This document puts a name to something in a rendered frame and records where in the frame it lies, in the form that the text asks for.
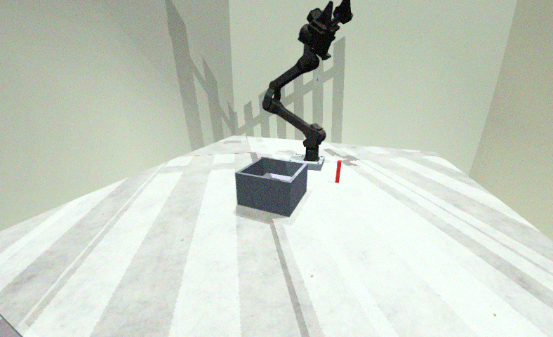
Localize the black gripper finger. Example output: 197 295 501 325
312 1 333 31
335 0 352 17

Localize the red peg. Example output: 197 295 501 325
335 160 342 183

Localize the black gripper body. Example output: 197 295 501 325
308 9 353 46

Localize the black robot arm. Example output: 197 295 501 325
262 8 331 161

